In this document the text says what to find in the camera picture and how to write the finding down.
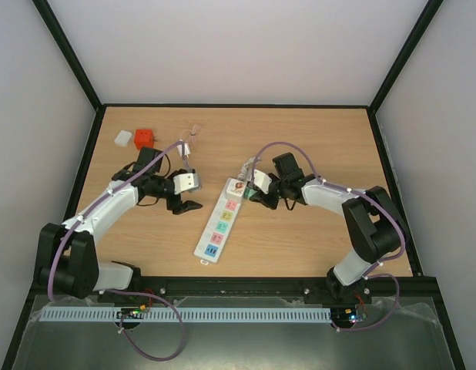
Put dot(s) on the green plug adapter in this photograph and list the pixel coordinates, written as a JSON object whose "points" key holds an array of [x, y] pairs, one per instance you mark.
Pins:
{"points": [[249, 192]]}

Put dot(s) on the red cube socket adapter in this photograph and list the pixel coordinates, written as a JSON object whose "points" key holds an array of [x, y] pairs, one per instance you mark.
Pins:
{"points": [[144, 138]]}

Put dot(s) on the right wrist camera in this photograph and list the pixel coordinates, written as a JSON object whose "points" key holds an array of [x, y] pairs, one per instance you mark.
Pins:
{"points": [[261, 181]]}

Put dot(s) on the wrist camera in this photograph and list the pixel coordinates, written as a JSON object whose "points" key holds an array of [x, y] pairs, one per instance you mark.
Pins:
{"points": [[186, 182], [261, 181]]}

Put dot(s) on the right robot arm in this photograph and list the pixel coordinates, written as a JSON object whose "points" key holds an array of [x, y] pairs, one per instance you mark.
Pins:
{"points": [[376, 229]]}

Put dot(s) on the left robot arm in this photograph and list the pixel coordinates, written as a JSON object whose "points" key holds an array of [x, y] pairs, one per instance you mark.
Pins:
{"points": [[66, 261]]}

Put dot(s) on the white multicolour power strip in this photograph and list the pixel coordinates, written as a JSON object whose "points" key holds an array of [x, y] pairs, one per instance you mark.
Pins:
{"points": [[217, 230]]}

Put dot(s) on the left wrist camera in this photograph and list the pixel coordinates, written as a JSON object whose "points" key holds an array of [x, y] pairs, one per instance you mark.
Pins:
{"points": [[186, 182]]}

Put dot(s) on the white tiger cube adapter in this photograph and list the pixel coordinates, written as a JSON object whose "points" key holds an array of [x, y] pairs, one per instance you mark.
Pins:
{"points": [[235, 190]]}

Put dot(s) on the white usb charger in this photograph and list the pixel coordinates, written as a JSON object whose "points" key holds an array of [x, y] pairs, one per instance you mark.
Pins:
{"points": [[184, 150]]}

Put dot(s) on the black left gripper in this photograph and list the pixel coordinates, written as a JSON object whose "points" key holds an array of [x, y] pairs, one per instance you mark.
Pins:
{"points": [[179, 207]]}

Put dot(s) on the light blue slotted cable duct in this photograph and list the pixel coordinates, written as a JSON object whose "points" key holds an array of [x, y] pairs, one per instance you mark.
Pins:
{"points": [[188, 315]]}

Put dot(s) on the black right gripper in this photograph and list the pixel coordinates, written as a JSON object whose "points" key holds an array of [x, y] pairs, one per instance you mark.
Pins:
{"points": [[269, 196]]}

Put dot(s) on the white plug adapter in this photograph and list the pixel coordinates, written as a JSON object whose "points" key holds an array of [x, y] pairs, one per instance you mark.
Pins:
{"points": [[123, 138]]}

